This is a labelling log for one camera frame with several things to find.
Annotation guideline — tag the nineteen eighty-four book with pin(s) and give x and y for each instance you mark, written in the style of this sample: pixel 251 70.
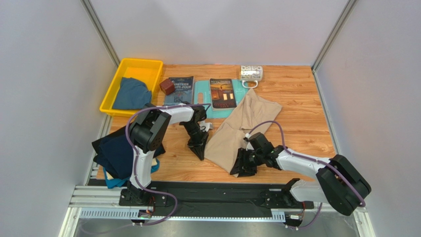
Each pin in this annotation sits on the nineteen eighty-four book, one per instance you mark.
pixel 184 87

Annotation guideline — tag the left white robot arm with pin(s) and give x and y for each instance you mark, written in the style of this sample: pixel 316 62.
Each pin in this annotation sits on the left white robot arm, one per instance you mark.
pixel 145 133

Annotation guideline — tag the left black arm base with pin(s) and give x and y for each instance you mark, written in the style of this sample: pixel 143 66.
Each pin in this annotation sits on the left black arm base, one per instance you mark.
pixel 129 197

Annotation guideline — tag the dark orange cover book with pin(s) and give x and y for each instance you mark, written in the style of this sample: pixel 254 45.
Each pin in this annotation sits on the dark orange cover book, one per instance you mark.
pixel 222 94

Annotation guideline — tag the navy folded shirt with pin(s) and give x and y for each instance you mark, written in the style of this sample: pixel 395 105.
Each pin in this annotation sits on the navy folded shirt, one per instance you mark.
pixel 114 153

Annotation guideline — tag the beige t shirt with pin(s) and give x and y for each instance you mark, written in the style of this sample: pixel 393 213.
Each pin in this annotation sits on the beige t shirt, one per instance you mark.
pixel 222 148

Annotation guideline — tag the white mug yellow inside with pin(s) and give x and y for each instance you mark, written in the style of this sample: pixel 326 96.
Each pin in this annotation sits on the white mug yellow inside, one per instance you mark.
pixel 250 75

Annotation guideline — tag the black table edge strip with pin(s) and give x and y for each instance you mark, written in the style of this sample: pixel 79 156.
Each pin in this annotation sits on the black table edge strip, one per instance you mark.
pixel 214 200

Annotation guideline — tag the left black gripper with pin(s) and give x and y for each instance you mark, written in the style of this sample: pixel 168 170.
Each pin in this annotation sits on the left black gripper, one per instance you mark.
pixel 198 146

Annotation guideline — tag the blue shirt in bin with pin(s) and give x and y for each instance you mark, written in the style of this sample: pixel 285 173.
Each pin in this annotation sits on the blue shirt in bin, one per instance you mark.
pixel 132 95

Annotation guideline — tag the teal folded shirt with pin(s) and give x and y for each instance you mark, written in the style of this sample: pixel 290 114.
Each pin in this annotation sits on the teal folded shirt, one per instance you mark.
pixel 115 182

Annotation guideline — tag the yellow plastic bin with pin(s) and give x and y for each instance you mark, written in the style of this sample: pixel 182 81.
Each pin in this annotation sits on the yellow plastic bin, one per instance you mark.
pixel 145 70

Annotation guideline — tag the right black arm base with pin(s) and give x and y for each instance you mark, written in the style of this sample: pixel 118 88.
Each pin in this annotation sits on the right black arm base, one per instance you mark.
pixel 274 199

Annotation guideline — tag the teal cutting board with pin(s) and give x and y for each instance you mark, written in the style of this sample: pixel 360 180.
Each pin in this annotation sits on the teal cutting board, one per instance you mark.
pixel 203 96

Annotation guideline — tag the aluminium rail frame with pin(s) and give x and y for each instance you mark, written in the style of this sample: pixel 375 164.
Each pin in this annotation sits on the aluminium rail frame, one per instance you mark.
pixel 91 213

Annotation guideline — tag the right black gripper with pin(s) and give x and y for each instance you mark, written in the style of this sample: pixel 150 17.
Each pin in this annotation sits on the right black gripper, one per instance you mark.
pixel 248 161

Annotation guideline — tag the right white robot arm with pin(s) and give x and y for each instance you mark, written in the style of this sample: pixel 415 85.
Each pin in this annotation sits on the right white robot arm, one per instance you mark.
pixel 335 180

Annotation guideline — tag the brown wooden cube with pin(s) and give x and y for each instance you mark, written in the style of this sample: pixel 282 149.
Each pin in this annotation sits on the brown wooden cube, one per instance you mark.
pixel 167 87

